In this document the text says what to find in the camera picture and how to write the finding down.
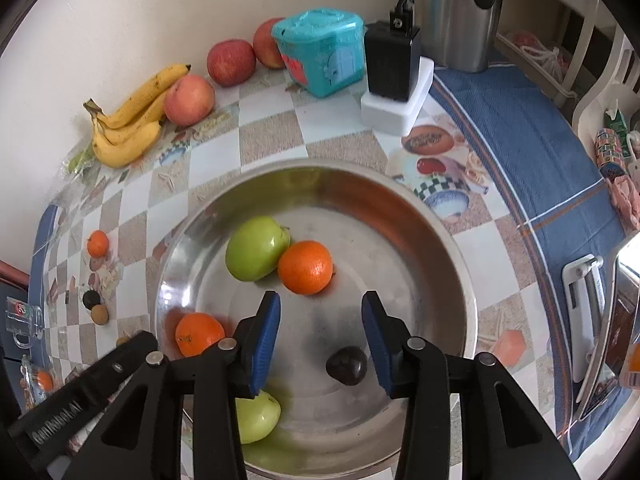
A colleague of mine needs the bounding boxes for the large orange tangerine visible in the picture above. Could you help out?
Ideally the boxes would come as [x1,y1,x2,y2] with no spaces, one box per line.
[175,312,226,358]

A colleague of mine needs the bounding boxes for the brown round fruit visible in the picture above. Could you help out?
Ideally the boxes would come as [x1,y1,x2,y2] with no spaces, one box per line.
[90,304,110,326]

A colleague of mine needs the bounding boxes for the small dark plum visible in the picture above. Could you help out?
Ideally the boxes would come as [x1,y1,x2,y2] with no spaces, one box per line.
[326,346,368,386]

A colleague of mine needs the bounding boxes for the clear plastic bag with fruit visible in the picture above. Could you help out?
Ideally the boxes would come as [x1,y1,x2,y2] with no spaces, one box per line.
[20,356,54,410]

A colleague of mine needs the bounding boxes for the glass mug with logo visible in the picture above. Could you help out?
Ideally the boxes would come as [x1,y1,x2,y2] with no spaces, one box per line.
[6,297,44,350]

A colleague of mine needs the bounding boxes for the dark plum on table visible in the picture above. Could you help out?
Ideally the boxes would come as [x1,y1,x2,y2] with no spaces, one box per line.
[81,289,102,311]

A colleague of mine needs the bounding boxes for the white appliance at edge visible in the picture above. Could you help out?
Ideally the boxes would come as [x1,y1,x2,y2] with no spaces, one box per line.
[562,232,639,422]

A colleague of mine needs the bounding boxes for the small tangerine near cup print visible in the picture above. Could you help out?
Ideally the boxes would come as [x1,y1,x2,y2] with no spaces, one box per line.
[86,230,110,259]

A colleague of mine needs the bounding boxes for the large metal plate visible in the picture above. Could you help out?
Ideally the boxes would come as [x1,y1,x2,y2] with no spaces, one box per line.
[154,159,477,479]

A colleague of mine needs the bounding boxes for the yellow banana bunch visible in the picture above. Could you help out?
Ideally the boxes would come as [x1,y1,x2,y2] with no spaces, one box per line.
[82,64,191,168]

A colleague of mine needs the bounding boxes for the middle red apple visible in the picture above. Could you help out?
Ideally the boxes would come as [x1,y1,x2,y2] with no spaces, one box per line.
[206,39,256,87]

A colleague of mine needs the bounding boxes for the white plastic rack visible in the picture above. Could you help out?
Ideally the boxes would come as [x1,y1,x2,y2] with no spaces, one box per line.
[495,0,639,162]

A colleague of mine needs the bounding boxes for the rear red apple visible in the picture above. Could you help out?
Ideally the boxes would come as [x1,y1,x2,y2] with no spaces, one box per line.
[253,18,285,70]

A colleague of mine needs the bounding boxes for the stainless steel kettle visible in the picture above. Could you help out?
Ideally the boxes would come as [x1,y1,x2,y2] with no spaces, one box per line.
[413,0,502,73]

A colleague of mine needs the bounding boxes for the teal plastic box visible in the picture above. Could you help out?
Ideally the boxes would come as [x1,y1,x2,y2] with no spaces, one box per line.
[271,8,364,98]

